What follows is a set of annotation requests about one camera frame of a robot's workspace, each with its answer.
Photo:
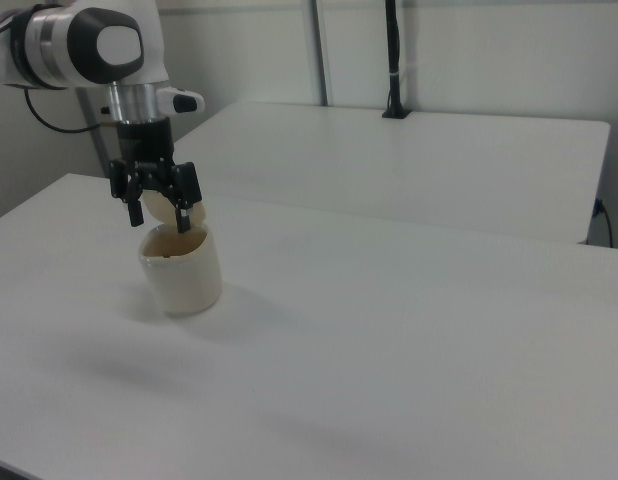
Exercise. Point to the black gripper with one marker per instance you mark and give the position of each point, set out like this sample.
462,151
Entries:
144,145

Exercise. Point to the cream trash bin with lid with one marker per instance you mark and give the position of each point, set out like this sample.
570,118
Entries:
184,280

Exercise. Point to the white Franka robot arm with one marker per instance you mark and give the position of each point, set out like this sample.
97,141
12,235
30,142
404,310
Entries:
54,45

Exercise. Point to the white side table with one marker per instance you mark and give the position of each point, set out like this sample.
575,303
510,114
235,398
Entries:
389,165

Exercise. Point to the grey partition post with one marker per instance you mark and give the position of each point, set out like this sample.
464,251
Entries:
319,50

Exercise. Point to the black camera pole with base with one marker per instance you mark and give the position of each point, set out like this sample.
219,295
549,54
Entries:
393,50

